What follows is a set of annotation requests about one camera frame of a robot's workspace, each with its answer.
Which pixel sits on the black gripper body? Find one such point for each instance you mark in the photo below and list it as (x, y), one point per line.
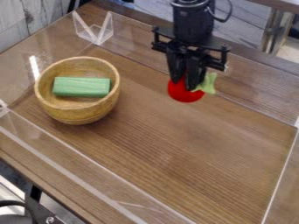
(192, 31)

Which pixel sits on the clear acrylic front barrier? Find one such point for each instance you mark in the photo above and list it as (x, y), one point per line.
(99, 196)

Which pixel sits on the metal table leg background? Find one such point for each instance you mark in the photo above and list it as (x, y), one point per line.
(277, 30)

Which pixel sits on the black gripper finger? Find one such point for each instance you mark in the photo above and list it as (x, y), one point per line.
(197, 70)
(176, 55)

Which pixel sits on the red strawberry toy green leaves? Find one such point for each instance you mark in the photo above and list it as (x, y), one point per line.
(180, 93)

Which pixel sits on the wooden bowl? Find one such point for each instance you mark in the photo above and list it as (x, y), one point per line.
(78, 110)

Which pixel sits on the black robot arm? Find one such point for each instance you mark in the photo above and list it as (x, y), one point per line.
(192, 49)

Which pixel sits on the green rectangular block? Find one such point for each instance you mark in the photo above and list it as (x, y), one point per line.
(90, 87)

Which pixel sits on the black table frame bracket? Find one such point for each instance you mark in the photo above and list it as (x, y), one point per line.
(42, 214)

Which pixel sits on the clear acrylic corner bracket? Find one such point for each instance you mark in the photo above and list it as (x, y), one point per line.
(97, 34)

